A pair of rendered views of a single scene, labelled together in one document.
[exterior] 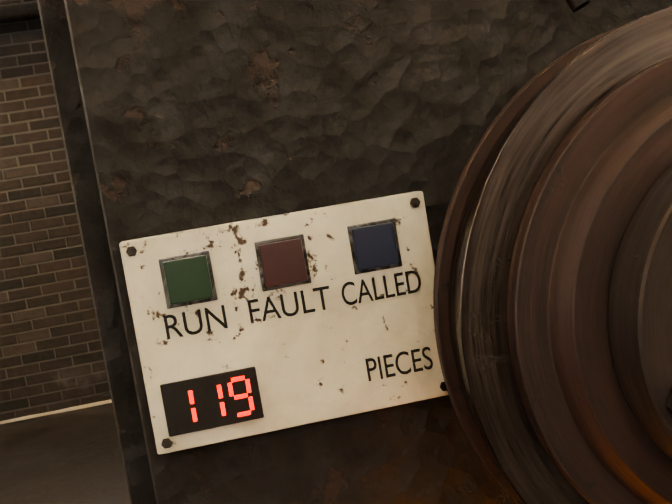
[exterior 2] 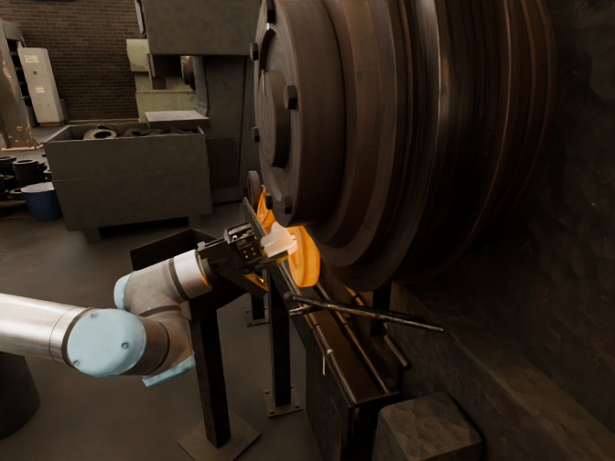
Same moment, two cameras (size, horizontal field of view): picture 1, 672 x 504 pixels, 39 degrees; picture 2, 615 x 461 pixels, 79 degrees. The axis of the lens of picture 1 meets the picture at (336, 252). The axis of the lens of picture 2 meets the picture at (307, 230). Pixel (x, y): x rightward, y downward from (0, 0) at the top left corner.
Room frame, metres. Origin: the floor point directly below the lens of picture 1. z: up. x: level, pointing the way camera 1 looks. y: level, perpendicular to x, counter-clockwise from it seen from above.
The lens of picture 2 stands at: (0.61, -0.82, 1.18)
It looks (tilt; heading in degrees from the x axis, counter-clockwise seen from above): 24 degrees down; 83
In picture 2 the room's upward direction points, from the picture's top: straight up
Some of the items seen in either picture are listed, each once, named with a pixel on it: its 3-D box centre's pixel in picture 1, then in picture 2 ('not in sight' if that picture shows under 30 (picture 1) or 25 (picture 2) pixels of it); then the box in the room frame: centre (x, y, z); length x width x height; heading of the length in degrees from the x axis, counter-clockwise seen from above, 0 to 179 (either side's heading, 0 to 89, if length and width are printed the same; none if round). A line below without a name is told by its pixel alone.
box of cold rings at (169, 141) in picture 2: not in sight; (139, 172); (-0.37, 2.30, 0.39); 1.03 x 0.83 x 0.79; 13
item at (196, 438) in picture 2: not in sight; (204, 354); (0.41, 0.12, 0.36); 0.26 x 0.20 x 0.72; 134
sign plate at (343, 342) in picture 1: (291, 319); not in sight; (0.80, 0.05, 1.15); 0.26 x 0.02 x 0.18; 99
